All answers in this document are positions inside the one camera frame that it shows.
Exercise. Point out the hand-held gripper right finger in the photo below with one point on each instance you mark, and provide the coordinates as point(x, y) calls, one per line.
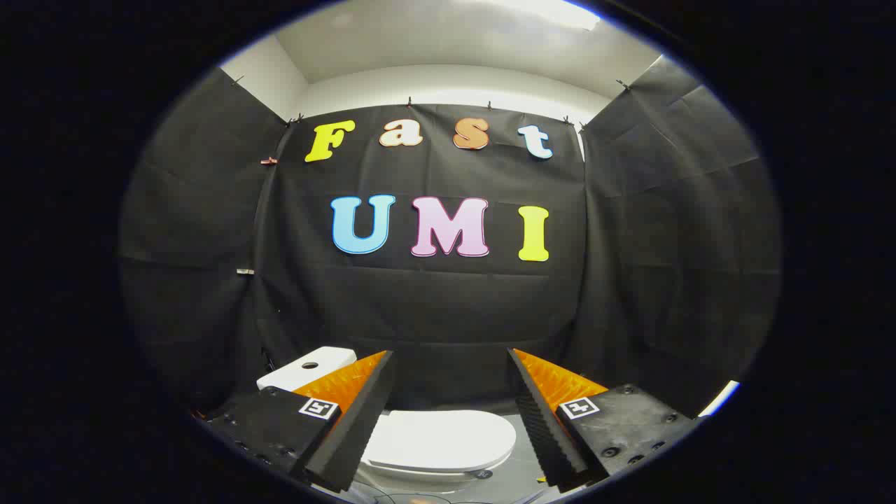
point(542, 427)

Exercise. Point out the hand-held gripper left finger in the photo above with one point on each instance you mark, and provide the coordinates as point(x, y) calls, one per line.
point(357, 434)

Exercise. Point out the white toilet tank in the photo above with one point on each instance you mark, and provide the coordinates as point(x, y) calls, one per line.
point(329, 358)

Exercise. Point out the black backdrop cloth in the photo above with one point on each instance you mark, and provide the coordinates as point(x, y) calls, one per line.
point(448, 308)

